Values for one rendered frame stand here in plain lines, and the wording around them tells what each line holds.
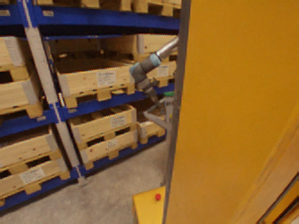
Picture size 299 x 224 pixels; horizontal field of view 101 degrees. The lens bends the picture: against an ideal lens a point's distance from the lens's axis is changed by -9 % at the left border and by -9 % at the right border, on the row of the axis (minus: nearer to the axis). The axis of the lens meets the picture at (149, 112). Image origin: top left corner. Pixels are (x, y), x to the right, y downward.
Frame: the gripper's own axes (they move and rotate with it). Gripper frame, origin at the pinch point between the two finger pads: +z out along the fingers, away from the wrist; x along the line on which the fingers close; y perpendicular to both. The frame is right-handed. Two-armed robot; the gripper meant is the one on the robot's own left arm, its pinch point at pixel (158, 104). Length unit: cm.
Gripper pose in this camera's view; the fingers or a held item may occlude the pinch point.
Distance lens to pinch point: 107.0
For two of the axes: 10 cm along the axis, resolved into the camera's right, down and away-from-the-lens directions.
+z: 5.4, 7.9, 3.0
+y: -8.0, 5.9, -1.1
